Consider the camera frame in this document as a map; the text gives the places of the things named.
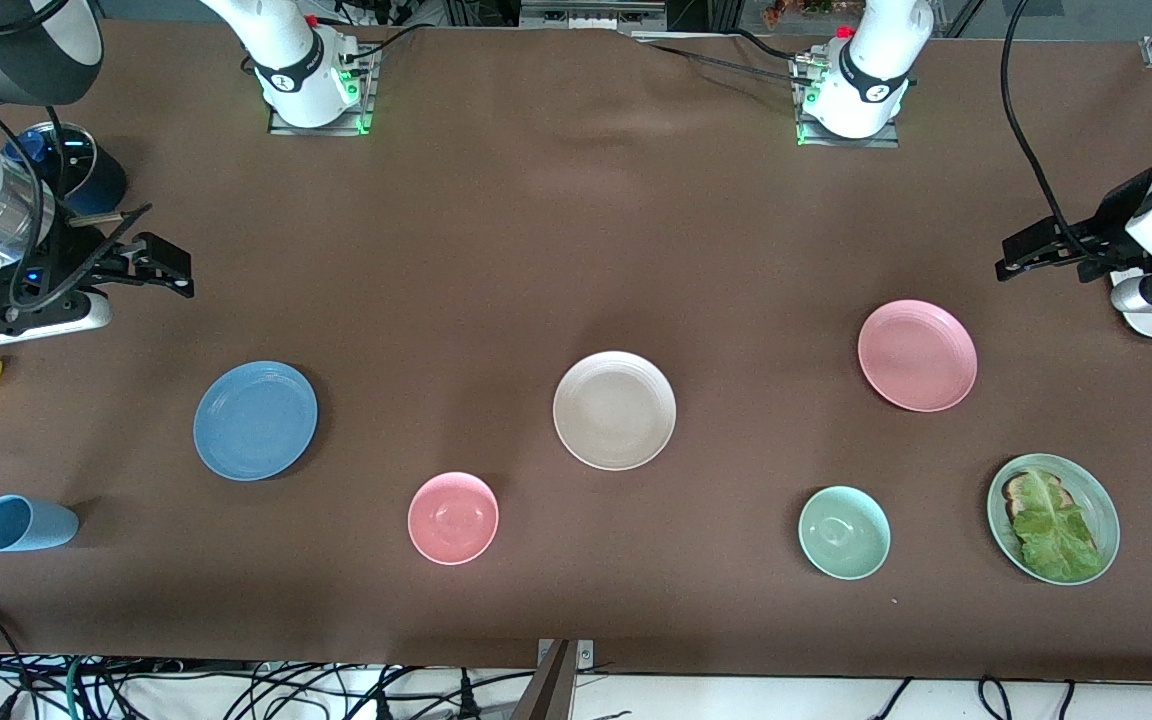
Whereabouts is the small metal table bracket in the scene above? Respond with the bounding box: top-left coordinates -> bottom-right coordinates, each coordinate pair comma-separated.
536,638 -> 595,667

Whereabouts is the green plate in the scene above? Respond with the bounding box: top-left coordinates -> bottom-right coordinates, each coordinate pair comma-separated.
986,453 -> 1121,587

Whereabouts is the black right base cable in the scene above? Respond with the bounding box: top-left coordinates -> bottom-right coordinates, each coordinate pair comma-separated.
344,18 -> 432,63

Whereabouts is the dark blue bowl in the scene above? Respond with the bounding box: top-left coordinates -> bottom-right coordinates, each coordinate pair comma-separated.
1,122 -> 128,217

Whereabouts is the pink bowl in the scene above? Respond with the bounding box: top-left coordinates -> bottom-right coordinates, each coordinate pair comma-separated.
407,471 -> 500,567

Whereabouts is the green lettuce leaf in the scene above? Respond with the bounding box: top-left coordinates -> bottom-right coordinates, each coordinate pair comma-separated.
1011,468 -> 1104,583

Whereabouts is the pink plate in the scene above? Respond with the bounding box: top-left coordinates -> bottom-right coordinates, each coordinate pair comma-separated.
857,299 -> 979,413

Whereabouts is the blue plate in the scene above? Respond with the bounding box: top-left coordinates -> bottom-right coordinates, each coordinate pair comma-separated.
193,360 -> 319,482

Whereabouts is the green bowl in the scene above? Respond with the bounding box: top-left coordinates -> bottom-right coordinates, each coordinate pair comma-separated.
798,485 -> 892,581

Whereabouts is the brown table cloth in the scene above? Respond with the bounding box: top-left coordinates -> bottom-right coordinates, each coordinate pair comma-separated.
0,20 -> 1152,683

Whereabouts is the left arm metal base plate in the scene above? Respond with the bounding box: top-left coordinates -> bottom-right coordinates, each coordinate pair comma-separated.
791,55 -> 902,149

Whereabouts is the black left base cable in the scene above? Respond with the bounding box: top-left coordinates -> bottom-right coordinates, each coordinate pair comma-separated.
636,28 -> 809,87

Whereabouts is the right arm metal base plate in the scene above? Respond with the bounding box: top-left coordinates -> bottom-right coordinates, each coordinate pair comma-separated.
268,45 -> 379,136

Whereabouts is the beige plate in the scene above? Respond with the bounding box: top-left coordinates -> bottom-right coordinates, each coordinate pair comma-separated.
552,350 -> 678,472

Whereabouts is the blue cup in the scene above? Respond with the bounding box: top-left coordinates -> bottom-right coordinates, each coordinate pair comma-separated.
0,494 -> 80,553

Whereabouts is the black base cable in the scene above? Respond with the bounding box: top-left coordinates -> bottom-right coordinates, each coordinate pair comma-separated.
344,18 -> 432,63
636,28 -> 809,87

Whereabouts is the toast slice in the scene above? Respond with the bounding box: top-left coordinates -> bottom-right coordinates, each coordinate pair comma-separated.
1002,472 -> 1072,521

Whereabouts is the grey metal box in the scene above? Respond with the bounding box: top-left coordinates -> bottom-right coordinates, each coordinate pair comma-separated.
519,0 -> 669,33

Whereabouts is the dark slanted post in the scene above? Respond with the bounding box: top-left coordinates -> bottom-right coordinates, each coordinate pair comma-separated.
511,640 -> 577,720

